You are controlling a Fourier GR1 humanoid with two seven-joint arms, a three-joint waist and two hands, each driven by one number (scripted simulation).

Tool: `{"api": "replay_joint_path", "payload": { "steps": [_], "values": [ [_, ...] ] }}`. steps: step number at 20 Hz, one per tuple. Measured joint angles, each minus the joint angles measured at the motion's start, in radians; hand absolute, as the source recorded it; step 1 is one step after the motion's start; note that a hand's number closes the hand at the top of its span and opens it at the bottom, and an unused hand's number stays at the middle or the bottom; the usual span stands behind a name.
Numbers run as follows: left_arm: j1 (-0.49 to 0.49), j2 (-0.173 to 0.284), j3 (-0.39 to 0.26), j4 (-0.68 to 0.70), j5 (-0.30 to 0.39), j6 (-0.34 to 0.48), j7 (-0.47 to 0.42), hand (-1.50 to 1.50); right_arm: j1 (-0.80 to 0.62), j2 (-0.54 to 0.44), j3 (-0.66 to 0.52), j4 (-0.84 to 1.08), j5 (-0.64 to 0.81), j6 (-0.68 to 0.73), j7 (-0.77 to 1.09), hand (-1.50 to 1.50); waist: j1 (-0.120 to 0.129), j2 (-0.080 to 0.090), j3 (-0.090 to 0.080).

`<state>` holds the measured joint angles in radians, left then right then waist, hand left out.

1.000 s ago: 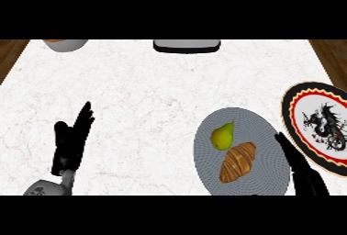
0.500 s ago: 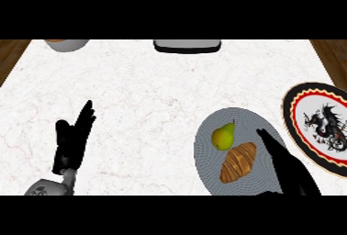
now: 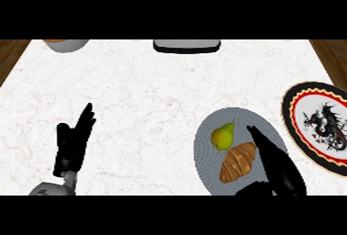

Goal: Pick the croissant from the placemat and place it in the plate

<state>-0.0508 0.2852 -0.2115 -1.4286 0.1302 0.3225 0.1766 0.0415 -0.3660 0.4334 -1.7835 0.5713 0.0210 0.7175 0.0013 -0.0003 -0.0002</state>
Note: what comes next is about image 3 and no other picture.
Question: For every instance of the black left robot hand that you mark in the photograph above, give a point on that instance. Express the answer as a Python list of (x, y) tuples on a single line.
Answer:
[(72, 143)]

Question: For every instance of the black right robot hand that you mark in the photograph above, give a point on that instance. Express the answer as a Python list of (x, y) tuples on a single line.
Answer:
[(280, 166)]

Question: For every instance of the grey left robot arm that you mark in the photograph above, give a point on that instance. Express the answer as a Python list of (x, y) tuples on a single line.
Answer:
[(58, 187)]

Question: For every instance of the brown croissant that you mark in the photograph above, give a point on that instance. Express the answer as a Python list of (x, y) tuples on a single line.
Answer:
[(239, 162)]

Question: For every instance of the grey round placemat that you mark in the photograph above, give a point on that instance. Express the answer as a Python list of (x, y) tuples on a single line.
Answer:
[(212, 159)]

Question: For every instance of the dragon print plate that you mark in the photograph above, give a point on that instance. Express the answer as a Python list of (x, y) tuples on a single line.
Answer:
[(323, 125)]

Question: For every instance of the green yellow pear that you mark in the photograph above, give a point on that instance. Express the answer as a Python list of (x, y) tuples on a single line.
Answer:
[(224, 137)]

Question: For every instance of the grey bowl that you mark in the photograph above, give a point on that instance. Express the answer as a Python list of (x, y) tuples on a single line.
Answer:
[(66, 45)]

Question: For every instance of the black and grey appliance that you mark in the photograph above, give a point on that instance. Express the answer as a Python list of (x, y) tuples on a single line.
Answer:
[(187, 46)]

